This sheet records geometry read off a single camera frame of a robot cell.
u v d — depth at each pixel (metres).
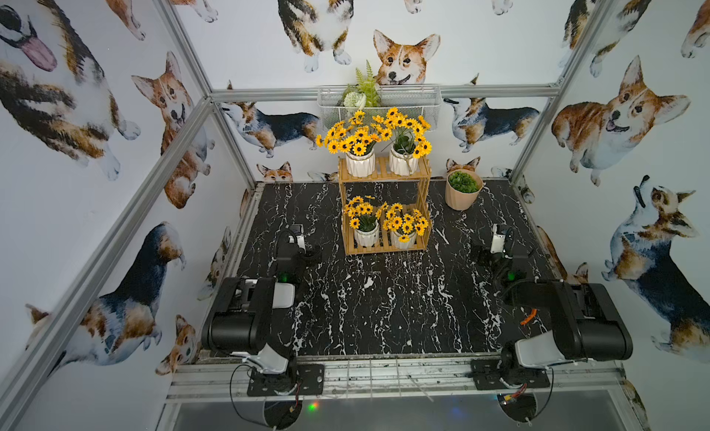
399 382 0.74
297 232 0.82
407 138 0.81
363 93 0.82
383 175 0.86
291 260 0.71
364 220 0.93
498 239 0.83
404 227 0.88
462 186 1.04
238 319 0.46
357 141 0.73
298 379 0.73
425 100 0.94
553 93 0.93
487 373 0.74
